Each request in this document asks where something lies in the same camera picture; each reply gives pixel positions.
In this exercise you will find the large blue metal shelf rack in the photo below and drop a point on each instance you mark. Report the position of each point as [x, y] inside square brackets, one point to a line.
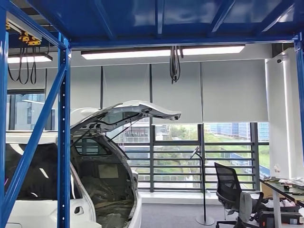
[63, 126]

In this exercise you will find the white car tailgate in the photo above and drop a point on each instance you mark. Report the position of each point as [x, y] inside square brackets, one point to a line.
[142, 108]

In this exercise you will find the grey roller blind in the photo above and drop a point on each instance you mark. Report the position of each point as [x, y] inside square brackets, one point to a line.
[164, 94]
[234, 91]
[126, 83]
[83, 85]

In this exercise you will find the grey window railing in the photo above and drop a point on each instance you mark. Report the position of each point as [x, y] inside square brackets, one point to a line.
[152, 157]

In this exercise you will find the long ceiling light panel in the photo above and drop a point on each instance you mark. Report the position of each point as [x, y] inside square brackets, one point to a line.
[130, 54]

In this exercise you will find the white car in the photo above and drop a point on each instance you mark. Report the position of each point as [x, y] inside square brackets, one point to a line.
[109, 188]

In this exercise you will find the black floor stand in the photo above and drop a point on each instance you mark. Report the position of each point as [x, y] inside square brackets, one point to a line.
[204, 188]

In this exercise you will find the black mesh office chair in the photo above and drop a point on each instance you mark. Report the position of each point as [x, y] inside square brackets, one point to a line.
[225, 182]

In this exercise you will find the short ceiling light panel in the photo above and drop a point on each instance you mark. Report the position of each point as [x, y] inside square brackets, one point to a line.
[44, 58]

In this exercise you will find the grey cloth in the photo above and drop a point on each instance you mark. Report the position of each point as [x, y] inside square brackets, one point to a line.
[245, 206]

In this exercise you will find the cardboard box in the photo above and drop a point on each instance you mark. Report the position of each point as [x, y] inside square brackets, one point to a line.
[265, 190]

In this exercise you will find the dark framed window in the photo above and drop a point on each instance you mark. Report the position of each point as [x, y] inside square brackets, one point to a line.
[21, 110]

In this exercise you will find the dark desk with white legs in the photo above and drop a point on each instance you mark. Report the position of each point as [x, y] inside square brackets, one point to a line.
[275, 188]

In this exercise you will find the black equipment case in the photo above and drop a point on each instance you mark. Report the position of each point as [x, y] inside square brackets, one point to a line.
[277, 217]

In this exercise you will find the grey ceiling rail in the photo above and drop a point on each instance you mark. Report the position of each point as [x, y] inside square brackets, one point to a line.
[23, 25]

